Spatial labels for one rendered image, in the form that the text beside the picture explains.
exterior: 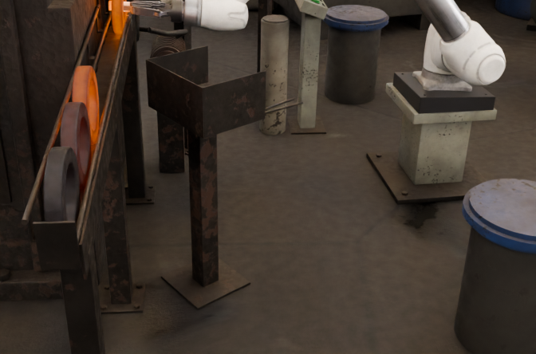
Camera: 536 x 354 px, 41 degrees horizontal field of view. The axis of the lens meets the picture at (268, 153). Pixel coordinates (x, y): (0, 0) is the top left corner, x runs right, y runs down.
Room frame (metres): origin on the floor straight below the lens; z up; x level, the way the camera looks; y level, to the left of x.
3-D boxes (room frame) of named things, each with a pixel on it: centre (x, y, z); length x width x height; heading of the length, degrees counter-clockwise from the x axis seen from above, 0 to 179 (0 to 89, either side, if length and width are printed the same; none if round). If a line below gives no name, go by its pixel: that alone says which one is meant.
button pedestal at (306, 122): (3.00, -0.17, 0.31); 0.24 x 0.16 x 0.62; 6
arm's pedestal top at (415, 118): (2.54, -0.65, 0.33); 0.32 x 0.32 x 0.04; 10
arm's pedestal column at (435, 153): (2.54, -0.65, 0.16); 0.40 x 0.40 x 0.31; 10
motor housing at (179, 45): (2.60, 0.39, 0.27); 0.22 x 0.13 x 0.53; 6
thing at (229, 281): (1.79, 0.17, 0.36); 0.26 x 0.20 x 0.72; 41
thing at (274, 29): (2.95, -0.02, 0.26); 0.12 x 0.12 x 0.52
